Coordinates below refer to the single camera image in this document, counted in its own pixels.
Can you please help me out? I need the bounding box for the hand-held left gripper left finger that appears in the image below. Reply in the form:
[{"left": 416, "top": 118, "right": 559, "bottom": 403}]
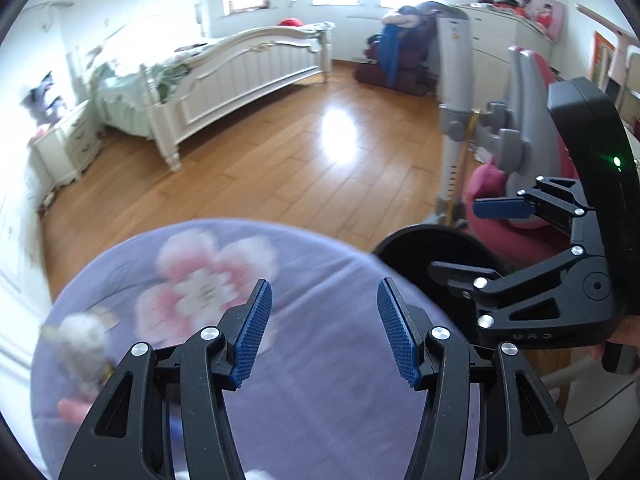
[{"left": 57, "top": 280, "right": 273, "bottom": 480}]

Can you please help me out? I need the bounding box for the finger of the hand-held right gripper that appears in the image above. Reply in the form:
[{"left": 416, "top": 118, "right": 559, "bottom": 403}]
[
  {"left": 472, "top": 176, "right": 597, "bottom": 235},
  {"left": 429, "top": 243, "right": 590, "bottom": 332}
]

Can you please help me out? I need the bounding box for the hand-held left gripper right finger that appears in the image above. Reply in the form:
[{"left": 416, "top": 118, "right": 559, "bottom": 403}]
[{"left": 377, "top": 277, "right": 588, "bottom": 480}]

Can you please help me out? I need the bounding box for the black round bin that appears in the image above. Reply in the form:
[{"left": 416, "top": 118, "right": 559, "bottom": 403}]
[{"left": 372, "top": 226, "right": 506, "bottom": 341}]

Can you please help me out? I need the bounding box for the person's right hand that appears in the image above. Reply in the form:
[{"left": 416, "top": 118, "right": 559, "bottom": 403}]
[{"left": 607, "top": 317, "right": 640, "bottom": 350}]

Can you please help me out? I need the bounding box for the yellow ruler strip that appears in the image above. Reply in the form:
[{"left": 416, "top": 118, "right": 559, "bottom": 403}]
[{"left": 447, "top": 110, "right": 476, "bottom": 226}]

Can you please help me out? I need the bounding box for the purple floral tablecloth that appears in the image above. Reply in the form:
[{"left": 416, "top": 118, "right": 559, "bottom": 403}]
[{"left": 30, "top": 217, "right": 481, "bottom": 480}]

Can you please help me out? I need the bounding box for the pink grey study chair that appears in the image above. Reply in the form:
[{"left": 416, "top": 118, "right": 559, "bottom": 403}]
[{"left": 462, "top": 45, "right": 581, "bottom": 241}]

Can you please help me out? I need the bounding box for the white grey desk leg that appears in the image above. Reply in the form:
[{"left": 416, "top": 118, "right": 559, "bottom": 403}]
[{"left": 432, "top": 7, "right": 483, "bottom": 223}]

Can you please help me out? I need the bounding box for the maroon massage chair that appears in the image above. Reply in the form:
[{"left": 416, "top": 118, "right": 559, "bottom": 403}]
[{"left": 354, "top": 2, "right": 441, "bottom": 98}]

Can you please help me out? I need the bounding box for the white low cabinet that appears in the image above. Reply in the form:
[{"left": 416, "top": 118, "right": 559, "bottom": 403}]
[{"left": 450, "top": 2, "right": 556, "bottom": 111}]

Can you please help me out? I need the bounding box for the white fluffy pompom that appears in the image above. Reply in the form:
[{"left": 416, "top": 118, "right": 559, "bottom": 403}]
[{"left": 40, "top": 312, "right": 118, "bottom": 398}]

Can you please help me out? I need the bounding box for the pink hair roller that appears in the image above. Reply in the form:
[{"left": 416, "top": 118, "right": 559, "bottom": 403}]
[{"left": 57, "top": 397, "right": 98, "bottom": 423}]

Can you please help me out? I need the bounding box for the blue garment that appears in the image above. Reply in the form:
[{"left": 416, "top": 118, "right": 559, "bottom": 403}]
[{"left": 377, "top": 7, "right": 416, "bottom": 86}]

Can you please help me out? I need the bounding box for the white nightstand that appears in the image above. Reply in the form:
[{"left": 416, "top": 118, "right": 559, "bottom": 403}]
[{"left": 32, "top": 100, "right": 103, "bottom": 188}]

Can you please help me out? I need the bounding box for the white bed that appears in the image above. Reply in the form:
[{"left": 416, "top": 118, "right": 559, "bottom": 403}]
[{"left": 67, "top": 22, "right": 336, "bottom": 173}]

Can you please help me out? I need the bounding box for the green ruffled bed cover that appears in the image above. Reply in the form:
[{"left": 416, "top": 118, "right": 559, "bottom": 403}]
[{"left": 92, "top": 55, "right": 198, "bottom": 136}]

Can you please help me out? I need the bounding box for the purple plush toy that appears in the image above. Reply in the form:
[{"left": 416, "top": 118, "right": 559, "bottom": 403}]
[{"left": 22, "top": 72, "right": 68, "bottom": 126}]

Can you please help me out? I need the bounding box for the pink white desk frame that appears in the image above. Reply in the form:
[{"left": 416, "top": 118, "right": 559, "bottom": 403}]
[{"left": 575, "top": 2, "right": 640, "bottom": 126}]

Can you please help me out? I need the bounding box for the pink photo frame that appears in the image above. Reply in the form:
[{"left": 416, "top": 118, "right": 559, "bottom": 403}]
[{"left": 515, "top": 0, "right": 568, "bottom": 43}]

